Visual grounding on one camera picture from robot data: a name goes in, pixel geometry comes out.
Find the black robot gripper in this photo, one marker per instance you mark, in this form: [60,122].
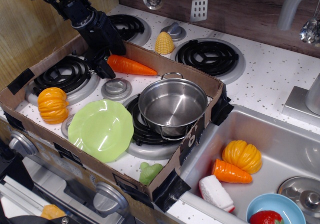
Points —
[100,34]

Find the orange toy carrot green top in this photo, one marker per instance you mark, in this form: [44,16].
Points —
[124,65]

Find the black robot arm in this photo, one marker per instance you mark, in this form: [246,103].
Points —
[74,10]

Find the light green plastic plate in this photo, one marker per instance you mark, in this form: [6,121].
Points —
[102,129]

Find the silver stove knob under plate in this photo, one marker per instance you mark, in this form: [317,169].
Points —
[65,125]

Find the orange toy carrot in sink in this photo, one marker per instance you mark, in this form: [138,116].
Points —
[229,173]

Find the silver stove knob centre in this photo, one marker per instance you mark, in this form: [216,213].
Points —
[116,89]

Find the black burner back left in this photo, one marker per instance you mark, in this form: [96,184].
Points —
[131,28]

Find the orange toy pumpkin on stove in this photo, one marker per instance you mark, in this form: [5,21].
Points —
[53,105]

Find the yellow toy corn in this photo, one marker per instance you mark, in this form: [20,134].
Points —
[164,43]

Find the silver stove knob back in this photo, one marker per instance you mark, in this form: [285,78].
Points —
[175,31]

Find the stainless steel pot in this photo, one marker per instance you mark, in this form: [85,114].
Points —
[171,105]

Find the black burner front right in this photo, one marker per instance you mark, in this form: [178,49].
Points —
[146,143]

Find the silver oven knob left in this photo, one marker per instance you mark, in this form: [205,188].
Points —
[22,144]

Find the silver oven knob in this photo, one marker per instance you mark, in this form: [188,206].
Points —
[22,144]
[108,200]

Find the black burner back right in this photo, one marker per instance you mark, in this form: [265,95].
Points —
[212,56]

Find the hanging grey toy spatula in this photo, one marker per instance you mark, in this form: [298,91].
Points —
[198,10]

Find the green toy broccoli piece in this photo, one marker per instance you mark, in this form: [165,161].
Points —
[148,173]

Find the silver oven knob right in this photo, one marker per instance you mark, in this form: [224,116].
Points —
[108,200]

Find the brown cardboard fence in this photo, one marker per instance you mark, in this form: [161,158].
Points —
[167,186]

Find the orange toy under counter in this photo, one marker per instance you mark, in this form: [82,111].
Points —
[51,212]

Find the white red toy cake slice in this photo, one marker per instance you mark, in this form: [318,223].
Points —
[212,191]

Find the orange toy pumpkin in sink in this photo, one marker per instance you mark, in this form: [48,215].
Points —
[243,155]

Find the silver sink faucet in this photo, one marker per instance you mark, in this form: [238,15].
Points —
[302,104]

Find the red toy strawberry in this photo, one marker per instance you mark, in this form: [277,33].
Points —
[266,217]

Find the silver pot lid in sink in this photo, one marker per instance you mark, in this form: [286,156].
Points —
[305,192]

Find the light blue bowl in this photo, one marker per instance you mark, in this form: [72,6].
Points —
[288,210]

